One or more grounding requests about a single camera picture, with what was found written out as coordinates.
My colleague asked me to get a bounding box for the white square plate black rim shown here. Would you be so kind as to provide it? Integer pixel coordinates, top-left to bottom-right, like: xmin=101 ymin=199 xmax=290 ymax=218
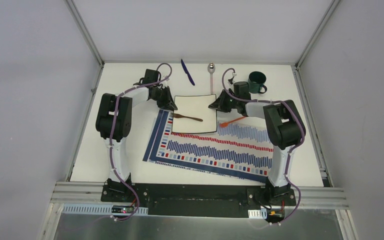
xmin=171 ymin=94 xmax=218 ymax=134

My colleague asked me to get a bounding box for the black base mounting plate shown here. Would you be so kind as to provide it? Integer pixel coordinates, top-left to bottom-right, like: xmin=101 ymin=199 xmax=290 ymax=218
xmin=100 ymin=179 xmax=297 ymax=218

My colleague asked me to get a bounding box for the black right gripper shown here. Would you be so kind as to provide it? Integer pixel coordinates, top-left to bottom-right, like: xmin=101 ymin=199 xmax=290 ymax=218
xmin=208 ymin=90 xmax=238 ymax=114

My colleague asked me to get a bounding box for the blue striped placemat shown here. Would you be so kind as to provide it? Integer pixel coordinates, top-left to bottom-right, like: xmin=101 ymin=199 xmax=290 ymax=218
xmin=143 ymin=110 xmax=274 ymax=183

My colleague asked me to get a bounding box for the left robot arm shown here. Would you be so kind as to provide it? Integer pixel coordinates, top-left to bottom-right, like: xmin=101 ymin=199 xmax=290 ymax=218
xmin=95 ymin=84 xmax=178 ymax=203

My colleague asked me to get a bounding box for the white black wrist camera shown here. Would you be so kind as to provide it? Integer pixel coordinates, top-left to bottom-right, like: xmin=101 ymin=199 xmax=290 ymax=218
xmin=233 ymin=81 xmax=251 ymax=100

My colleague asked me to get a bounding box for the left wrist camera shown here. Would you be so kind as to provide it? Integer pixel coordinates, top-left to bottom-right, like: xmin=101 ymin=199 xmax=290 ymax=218
xmin=133 ymin=69 xmax=161 ymax=86

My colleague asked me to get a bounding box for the brown wooden fork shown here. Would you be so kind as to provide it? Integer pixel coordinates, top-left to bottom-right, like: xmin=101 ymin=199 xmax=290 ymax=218
xmin=172 ymin=113 xmax=203 ymax=122

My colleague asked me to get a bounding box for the blue plastic knife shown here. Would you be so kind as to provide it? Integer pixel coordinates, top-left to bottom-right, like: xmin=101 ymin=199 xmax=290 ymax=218
xmin=180 ymin=58 xmax=196 ymax=86

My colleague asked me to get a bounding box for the metal spoon pink handle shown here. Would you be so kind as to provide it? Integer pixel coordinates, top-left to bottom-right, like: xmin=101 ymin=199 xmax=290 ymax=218
xmin=207 ymin=62 xmax=216 ymax=94

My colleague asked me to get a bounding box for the aluminium frame rail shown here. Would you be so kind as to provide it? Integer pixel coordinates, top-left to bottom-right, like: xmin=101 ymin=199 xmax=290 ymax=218
xmin=50 ymin=181 xmax=350 ymax=210

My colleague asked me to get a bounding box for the dark green mug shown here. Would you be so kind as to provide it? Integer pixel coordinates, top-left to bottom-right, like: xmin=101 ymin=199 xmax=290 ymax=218
xmin=248 ymin=71 xmax=268 ymax=94

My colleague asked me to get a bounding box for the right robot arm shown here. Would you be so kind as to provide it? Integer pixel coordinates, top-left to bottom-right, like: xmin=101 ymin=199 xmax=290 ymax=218
xmin=208 ymin=90 xmax=306 ymax=205

